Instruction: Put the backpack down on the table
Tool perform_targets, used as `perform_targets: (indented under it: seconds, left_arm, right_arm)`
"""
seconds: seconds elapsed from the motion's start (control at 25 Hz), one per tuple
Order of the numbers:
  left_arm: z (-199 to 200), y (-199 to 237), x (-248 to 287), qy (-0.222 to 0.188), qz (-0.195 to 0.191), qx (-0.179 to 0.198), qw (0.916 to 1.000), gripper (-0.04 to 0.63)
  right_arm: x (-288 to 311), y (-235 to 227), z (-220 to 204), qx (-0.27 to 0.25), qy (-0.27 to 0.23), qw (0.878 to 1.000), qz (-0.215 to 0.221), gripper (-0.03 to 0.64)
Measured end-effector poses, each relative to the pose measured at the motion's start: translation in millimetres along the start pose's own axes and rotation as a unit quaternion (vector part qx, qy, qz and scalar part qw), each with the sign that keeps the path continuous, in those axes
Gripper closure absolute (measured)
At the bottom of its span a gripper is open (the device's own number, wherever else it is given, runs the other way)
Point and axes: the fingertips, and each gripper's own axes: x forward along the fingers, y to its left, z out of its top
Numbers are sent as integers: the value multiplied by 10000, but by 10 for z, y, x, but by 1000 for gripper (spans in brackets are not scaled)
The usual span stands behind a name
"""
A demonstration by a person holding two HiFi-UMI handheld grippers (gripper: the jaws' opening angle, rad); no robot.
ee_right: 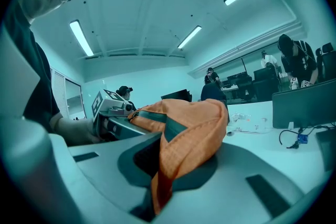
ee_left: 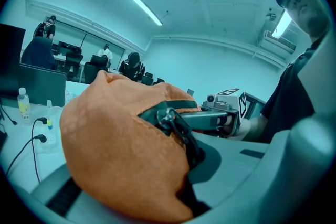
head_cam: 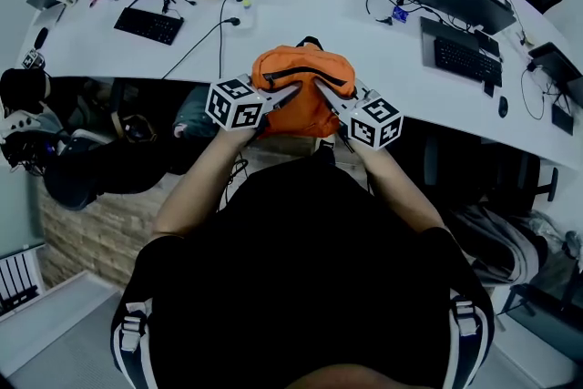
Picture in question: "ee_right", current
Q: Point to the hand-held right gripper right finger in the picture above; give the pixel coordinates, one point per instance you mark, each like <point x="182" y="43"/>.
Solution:
<point x="231" y="191"/>

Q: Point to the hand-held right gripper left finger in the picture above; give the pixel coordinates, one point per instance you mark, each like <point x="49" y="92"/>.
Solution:
<point x="99" y="165"/>

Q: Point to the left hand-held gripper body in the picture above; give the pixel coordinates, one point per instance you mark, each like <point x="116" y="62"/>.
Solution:
<point x="105" y="102"/>

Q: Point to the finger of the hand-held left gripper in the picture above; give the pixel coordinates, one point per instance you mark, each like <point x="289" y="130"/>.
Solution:
<point x="131" y="127"/>

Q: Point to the orange fabric bag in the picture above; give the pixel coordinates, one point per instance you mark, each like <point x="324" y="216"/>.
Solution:
<point x="189" y="126"/>

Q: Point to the person's left forearm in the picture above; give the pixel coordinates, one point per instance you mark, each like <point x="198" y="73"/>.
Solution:
<point x="76" y="131"/>

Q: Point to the white louvered door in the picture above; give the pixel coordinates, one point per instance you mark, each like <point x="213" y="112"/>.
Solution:
<point x="59" y="91"/>

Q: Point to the white table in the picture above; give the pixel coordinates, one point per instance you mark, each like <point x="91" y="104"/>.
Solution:
<point x="262" y="154"/>

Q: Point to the curved dark monitor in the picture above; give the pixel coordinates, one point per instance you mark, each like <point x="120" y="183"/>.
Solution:
<point x="176" y="94"/>
<point x="302" y="105"/>

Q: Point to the small round tape roll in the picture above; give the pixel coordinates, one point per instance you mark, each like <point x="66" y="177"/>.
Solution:
<point x="230" y="133"/>

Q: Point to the clear plastic bag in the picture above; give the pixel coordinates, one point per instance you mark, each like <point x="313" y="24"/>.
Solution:
<point x="239" y="116"/>

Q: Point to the person's black t-shirt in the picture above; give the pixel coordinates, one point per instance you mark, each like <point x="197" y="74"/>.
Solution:
<point x="34" y="73"/>

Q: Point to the black office chair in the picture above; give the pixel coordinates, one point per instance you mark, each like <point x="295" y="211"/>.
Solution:
<point x="265" y="84"/>
<point x="212" y="91"/>
<point x="329" y="60"/>

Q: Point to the blue packet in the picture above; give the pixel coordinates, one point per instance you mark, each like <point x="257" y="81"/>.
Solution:
<point x="302" y="138"/>

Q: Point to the grey closed laptop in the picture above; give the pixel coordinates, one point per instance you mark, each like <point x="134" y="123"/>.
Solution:
<point x="328" y="149"/>

